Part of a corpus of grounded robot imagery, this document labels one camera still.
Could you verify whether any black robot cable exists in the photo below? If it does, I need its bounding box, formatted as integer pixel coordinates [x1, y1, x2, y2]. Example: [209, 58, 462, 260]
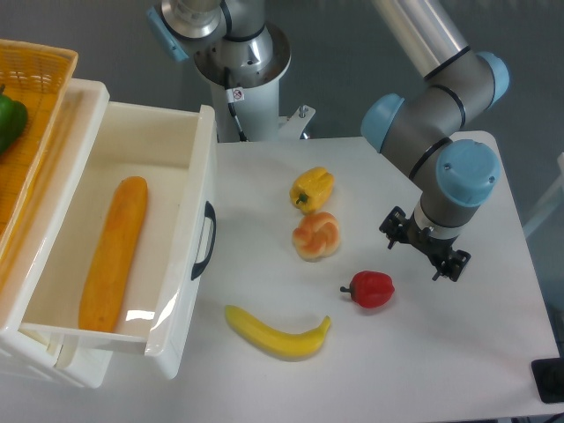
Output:
[223, 65, 249, 143]

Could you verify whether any red bell pepper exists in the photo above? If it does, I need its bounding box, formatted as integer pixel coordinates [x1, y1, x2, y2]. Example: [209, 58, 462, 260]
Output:
[339, 271, 395, 308]

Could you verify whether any yellow bell pepper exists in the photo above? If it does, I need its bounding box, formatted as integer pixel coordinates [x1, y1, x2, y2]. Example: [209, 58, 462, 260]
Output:
[289, 167, 335, 215]

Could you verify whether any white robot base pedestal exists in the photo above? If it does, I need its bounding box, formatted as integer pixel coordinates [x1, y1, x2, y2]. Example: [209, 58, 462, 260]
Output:
[194, 22, 315, 143]

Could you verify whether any black device at edge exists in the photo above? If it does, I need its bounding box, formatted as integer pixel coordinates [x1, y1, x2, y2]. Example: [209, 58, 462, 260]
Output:
[531, 358, 564, 404]

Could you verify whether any orange baguette bread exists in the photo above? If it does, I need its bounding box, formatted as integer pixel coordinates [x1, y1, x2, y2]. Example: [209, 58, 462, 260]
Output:
[78, 176, 148, 332]

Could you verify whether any green bell pepper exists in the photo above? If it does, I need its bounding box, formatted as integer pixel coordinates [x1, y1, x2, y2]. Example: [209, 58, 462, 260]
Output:
[0, 84, 28, 154]

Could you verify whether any black drawer handle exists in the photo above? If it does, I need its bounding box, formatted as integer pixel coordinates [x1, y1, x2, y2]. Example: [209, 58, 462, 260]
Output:
[190, 201, 217, 280]

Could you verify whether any white top drawer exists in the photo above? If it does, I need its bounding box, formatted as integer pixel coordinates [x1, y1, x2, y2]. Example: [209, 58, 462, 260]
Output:
[22, 102, 217, 388]

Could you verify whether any yellow plastic basket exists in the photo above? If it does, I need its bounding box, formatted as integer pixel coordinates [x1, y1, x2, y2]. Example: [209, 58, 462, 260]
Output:
[1, 39, 78, 256]

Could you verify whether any white drawer cabinet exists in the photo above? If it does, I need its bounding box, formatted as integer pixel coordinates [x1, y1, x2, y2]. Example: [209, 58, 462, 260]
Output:
[1, 79, 118, 388]

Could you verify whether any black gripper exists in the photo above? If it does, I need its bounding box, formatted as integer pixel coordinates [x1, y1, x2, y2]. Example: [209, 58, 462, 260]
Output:
[379, 206, 471, 281]

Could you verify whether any yellow banana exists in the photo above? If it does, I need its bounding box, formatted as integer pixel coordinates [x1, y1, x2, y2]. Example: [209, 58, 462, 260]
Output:
[224, 305, 331, 360]

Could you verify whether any twisted bread roll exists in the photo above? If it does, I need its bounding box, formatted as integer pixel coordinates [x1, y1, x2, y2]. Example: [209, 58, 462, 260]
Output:
[292, 211, 341, 261]

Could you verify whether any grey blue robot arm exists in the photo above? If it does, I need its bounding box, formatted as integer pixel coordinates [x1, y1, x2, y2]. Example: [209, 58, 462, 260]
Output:
[146, 1, 509, 280]

